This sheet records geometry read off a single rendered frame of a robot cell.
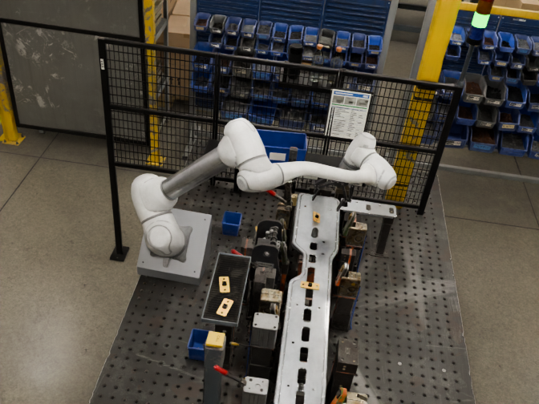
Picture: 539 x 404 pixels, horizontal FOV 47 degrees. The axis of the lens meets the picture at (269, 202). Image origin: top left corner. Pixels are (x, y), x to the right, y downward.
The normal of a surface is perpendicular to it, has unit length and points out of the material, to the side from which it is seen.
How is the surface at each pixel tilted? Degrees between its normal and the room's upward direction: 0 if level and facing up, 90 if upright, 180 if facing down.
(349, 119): 90
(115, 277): 0
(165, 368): 0
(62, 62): 89
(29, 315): 0
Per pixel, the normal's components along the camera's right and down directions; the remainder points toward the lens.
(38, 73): -0.15, 0.61
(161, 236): -0.03, -0.03
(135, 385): 0.09, -0.78
